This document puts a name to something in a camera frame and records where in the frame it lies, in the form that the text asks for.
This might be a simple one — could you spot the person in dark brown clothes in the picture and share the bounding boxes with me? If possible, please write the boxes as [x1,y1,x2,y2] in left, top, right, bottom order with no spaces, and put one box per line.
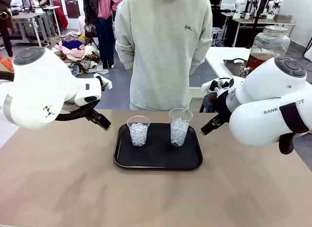
[0,0,16,58]

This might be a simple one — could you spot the person in pink top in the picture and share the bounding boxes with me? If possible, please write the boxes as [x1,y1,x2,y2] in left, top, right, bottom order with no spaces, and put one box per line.
[97,0,122,69]

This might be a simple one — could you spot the dark red board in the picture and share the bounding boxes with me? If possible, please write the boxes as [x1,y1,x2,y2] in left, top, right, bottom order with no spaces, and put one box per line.
[64,0,81,19]

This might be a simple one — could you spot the dark metal tray with handles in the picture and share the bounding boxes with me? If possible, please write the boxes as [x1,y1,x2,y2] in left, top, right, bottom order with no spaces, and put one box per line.
[223,58,252,78]

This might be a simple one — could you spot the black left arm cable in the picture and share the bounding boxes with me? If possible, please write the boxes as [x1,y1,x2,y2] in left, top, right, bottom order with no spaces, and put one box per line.
[0,71,100,122]

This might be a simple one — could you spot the black velcro arm strap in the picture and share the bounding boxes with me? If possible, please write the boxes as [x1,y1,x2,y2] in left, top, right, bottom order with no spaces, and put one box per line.
[279,102,310,134]

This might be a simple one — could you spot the clear jug of brown drink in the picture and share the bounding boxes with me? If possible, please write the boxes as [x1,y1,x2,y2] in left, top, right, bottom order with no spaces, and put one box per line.
[206,90,220,104]

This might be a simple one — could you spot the tall clear iced cup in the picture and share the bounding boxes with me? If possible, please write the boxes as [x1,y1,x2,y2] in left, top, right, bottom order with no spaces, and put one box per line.
[169,108,194,147]

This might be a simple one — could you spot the pile of colourful clothes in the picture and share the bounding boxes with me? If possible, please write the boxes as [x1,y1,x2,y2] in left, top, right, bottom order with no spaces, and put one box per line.
[51,34,110,76]

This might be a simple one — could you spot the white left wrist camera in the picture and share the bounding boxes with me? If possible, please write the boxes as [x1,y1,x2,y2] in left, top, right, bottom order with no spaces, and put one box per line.
[94,73,113,91]

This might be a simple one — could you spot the glass drink dispenser jar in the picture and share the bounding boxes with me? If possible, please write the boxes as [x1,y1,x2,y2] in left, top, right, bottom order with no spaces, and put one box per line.
[246,25,291,72]

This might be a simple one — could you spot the red garment on chair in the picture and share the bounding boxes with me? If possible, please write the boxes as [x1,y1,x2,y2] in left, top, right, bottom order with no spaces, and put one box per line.
[52,0,69,31]

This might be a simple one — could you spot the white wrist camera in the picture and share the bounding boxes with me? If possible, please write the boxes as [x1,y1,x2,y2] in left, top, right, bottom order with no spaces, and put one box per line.
[201,77,244,94]
[94,73,113,91]

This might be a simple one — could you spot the white background desk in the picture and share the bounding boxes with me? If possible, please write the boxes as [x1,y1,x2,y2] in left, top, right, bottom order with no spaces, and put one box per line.
[11,5,61,47]

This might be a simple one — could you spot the black vertical pole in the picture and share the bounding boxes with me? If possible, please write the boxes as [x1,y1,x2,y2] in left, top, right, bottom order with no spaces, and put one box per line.
[250,0,269,49]

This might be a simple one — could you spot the white cube machine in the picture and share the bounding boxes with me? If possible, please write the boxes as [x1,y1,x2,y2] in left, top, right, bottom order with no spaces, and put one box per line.
[211,26,224,46]

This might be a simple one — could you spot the black plastic serving tray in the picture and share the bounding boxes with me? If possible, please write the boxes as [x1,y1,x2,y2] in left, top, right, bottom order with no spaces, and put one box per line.
[113,123,203,170]

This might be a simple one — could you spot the cardboard box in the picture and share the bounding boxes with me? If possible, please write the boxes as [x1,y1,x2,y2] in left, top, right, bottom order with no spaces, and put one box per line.
[49,36,62,48]

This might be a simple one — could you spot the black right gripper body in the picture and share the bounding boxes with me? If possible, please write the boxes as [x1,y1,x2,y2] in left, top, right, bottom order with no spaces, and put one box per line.
[216,89,233,121]

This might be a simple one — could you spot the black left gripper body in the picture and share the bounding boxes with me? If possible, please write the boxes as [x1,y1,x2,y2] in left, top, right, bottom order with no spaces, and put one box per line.
[85,108,101,123]

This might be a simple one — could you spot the dark hanging garments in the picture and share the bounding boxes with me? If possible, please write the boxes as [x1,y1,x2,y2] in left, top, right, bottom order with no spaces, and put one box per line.
[81,0,99,40]

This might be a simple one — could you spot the person in grey sweatshirt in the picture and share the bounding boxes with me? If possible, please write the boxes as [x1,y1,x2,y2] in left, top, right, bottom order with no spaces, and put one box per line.
[114,0,213,111]

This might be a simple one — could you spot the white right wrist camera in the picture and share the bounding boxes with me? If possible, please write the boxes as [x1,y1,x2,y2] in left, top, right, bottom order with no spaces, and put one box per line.
[201,77,244,94]

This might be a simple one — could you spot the background workbench with robots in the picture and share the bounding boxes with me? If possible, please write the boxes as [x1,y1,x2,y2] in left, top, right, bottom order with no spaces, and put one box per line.
[229,13,296,47]

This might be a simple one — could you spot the short clear iced cup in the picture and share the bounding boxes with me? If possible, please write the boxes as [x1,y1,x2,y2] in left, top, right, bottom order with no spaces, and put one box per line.
[127,115,151,147]

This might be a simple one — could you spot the grey metal box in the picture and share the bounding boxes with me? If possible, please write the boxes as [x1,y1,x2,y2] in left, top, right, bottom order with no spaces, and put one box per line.
[273,14,293,23]

